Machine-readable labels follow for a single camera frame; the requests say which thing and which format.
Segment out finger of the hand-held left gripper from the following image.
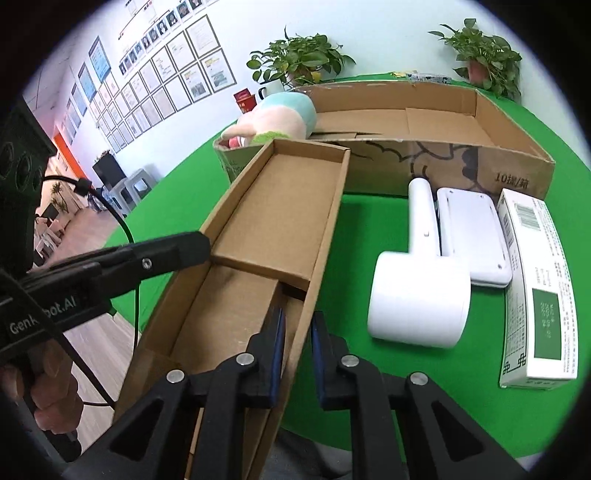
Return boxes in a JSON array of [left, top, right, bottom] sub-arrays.
[[60, 231, 213, 298]]

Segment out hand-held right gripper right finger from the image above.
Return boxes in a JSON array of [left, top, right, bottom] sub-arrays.
[[310, 311, 532, 480]]

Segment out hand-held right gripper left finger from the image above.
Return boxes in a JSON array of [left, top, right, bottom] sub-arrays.
[[65, 307, 287, 480]]

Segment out white hair dryer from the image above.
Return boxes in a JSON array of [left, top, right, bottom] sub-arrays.
[[368, 178, 472, 349]]

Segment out long cardboard tray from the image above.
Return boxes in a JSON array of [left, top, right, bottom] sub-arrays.
[[113, 138, 352, 480]]

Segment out white rectangular device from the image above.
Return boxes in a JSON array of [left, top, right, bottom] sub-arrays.
[[436, 187, 513, 289]]

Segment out white and green carton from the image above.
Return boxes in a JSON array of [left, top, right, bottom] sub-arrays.
[[498, 189, 580, 389]]

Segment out large cardboard box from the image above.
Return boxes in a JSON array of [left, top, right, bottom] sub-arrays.
[[213, 82, 555, 200]]

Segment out person's left hand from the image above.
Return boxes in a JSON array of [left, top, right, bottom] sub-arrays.
[[0, 342, 84, 432]]

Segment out grey plastic stools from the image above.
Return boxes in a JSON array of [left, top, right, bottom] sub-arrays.
[[111, 166, 160, 215]]

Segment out black monitor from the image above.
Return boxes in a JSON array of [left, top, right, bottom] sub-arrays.
[[92, 152, 126, 188]]

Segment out red gift box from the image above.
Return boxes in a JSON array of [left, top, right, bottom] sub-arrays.
[[234, 88, 257, 114]]

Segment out pink and teal plush toy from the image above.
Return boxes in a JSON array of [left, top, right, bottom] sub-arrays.
[[221, 91, 317, 148]]

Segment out row of portrait photos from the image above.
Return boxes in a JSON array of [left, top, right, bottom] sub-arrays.
[[117, 0, 218, 75]]

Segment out bushy potted plant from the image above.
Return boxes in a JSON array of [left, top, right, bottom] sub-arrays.
[[247, 28, 356, 90]]

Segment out potted plant in red pot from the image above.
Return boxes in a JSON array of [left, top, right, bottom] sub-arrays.
[[428, 18, 525, 100]]

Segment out thin black cable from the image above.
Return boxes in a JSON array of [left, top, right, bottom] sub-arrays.
[[41, 175, 141, 407]]

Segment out blue wall poster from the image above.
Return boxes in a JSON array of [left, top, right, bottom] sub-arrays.
[[89, 36, 112, 84], [78, 62, 95, 102]]

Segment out wall of framed certificates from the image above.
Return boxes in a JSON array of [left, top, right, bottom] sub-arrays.
[[90, 14, 238, 153]]

